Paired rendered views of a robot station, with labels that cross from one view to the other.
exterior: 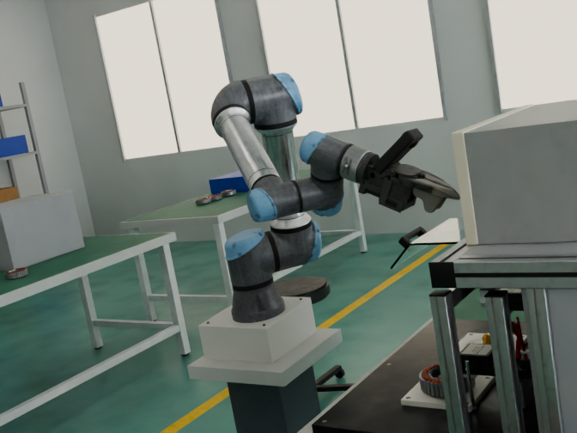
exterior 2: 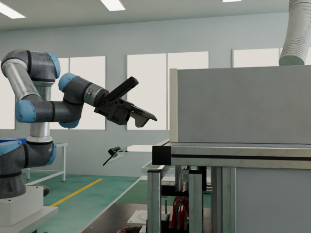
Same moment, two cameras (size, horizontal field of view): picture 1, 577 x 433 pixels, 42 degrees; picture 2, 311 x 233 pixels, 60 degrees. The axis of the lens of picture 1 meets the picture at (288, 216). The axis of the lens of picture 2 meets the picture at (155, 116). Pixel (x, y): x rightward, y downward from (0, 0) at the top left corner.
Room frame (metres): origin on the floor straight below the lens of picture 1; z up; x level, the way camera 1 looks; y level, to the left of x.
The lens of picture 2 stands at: (0.67, 0.04, 1.17)
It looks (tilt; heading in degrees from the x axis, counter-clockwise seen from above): 1 degrees up; 335
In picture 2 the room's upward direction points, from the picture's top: straight up
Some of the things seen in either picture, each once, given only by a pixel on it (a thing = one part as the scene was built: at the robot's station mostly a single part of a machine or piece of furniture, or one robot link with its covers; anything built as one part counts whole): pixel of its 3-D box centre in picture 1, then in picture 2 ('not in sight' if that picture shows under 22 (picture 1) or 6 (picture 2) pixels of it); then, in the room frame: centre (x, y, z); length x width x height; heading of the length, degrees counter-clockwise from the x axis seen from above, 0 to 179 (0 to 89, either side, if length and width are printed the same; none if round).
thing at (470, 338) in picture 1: (487, 347); (149, 218); (1.69, -0.41, 0.78); 0.15 x 0.15 x 0.01; 55
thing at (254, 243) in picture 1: (249, 255); (9, 156); (2.05, 0.12, 1.02); 0.13 x 0.12 x 0.14; 105
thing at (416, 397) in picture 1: (448, 390); not in sight; (1.49, -0.27, 0.78); 0.15 x 0.15 x 0.01; 55
